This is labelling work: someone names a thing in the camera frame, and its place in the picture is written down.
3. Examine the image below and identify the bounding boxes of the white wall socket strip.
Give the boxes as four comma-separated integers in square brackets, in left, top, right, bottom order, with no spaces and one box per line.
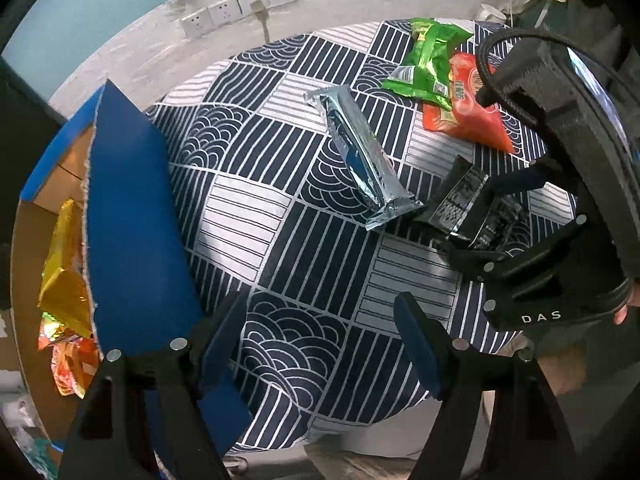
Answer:
[179,0,296,39]

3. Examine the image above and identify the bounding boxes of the gold snack bar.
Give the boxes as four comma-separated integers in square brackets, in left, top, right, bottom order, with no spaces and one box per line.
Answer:
[38,198,92,338]

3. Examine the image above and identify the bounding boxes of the silver foil snack pack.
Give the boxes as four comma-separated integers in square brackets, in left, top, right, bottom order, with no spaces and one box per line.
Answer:
[304,86,424,231]

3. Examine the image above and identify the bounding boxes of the person right hand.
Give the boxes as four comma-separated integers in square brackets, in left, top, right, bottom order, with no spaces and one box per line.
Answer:
[614,283,640,325]

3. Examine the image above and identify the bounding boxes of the red chip bag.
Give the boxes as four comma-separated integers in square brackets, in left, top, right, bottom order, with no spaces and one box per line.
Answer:
[422,52,515,154]

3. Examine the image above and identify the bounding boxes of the white plug and cable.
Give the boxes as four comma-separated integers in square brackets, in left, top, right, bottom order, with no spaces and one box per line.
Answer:
[249,0,272,46]

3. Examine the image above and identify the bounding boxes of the large orange chip bag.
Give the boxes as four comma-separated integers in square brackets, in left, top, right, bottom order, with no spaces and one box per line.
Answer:
[38,336,100,399]

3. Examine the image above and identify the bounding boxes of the green snack bag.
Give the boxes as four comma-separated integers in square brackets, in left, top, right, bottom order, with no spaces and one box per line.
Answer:
[381,18,472,112]

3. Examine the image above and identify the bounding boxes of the white cup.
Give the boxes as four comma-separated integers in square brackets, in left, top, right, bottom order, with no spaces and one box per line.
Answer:
[474,3,506,24]

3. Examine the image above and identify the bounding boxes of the black snack packet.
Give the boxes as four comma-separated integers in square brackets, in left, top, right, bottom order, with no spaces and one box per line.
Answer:
[412,156,525,252]

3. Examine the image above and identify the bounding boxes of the navy white patterned tablecloth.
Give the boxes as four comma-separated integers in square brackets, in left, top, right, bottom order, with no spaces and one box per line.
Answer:
[148,20,544,452]

